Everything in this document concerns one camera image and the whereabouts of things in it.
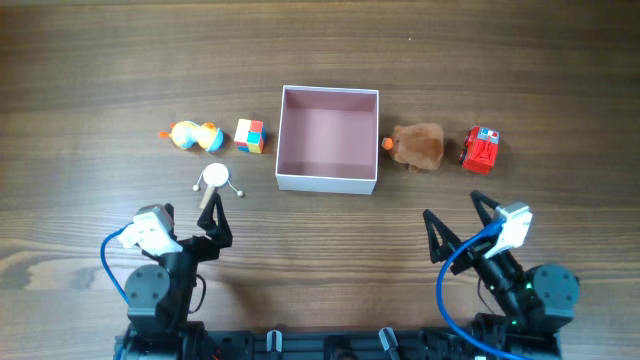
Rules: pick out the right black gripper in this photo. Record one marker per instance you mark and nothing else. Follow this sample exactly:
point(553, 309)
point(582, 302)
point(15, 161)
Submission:
point(448, 241)

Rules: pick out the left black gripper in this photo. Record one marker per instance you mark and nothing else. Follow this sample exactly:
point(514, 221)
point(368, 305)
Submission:
point(209, 249)

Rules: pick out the red toy car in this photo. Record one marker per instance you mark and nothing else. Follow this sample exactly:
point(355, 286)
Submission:
point(480, 150)

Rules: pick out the yellow blue rubber duck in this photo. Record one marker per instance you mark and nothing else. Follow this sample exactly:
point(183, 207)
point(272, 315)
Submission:
point(186, 134)

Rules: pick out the brown plush toy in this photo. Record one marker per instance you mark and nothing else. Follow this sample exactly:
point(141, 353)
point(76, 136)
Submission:
point(419, 146)

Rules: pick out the colourful puzzle cube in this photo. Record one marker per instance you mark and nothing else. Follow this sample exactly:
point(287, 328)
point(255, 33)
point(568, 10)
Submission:
point(250, 136)

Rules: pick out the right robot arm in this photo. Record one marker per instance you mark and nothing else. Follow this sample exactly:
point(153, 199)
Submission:
point(535, 303)

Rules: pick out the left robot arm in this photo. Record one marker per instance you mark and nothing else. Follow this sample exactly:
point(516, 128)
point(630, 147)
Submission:
point(158, 295)

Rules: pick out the white wooden rattle drum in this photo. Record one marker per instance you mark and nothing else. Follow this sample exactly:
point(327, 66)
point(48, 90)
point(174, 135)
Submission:
point(213, 177)

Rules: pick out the pink white open box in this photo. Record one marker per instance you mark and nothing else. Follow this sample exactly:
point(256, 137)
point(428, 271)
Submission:
point(328, 140)

